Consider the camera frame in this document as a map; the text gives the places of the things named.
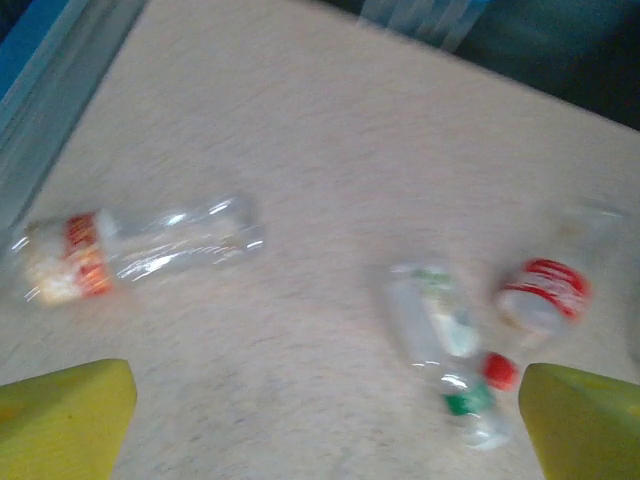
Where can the red label cola bottle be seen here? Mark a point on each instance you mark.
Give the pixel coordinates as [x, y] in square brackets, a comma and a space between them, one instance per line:
[550, 285]

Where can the clear bottle green neck band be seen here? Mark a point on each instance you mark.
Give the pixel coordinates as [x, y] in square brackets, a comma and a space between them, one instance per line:
[435, 325]

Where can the aluminium table side rail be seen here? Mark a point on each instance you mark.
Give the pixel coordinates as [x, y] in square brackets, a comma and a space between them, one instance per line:
[40, 100]

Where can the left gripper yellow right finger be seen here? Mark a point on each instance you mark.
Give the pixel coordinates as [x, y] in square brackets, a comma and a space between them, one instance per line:
[590, 430]

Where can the red white label clear bottle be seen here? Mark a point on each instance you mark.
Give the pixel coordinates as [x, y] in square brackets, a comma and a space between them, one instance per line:
[150, 250]

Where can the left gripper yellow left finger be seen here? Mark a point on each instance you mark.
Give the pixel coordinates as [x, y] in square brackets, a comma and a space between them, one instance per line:
[55, 430]

